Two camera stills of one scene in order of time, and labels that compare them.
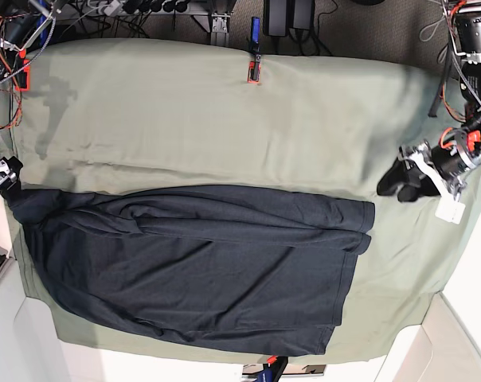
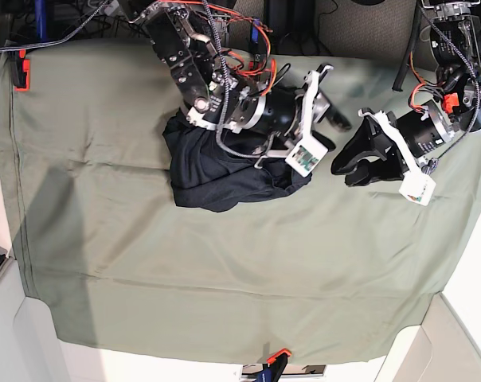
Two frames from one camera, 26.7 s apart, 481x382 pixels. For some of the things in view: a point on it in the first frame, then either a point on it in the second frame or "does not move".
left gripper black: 1,173 to 276,111
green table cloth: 116,114 does not move
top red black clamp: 254,66 does not move
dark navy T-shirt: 230,267 to 203,177
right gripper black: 447,162 to 426,130
